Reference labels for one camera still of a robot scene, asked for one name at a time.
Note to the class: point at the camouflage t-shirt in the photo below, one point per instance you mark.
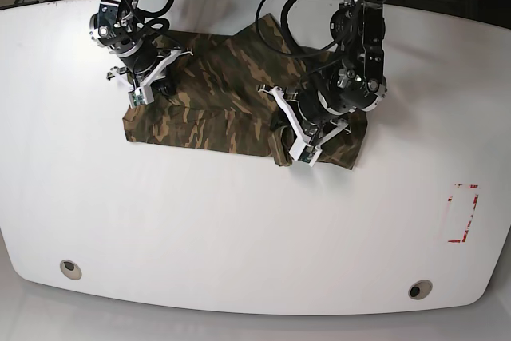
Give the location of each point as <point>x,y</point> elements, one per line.
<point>217,105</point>

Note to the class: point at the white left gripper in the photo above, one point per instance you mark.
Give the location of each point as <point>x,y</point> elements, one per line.
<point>310,138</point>

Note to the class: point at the table cable grommet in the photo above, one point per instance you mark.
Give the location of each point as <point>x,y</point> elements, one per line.
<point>70,270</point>
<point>420,290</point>

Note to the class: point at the red tape rectangle marking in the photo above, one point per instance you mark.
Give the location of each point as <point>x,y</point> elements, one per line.
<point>461,207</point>

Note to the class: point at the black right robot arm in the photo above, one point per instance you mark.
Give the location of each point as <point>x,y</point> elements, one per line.
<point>140,39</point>

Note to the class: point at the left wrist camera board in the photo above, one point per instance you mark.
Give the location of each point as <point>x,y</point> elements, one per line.
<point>310,155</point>

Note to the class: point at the right table cable grommet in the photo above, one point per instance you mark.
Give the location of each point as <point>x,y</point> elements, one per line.
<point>420,290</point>

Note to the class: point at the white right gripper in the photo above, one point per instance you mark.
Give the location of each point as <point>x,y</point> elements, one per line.
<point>141,82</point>

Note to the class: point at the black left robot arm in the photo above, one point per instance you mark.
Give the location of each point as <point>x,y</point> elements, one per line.
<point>323,117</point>

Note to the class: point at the left table cable grommet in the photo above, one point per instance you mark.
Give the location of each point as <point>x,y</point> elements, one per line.
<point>70,270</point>

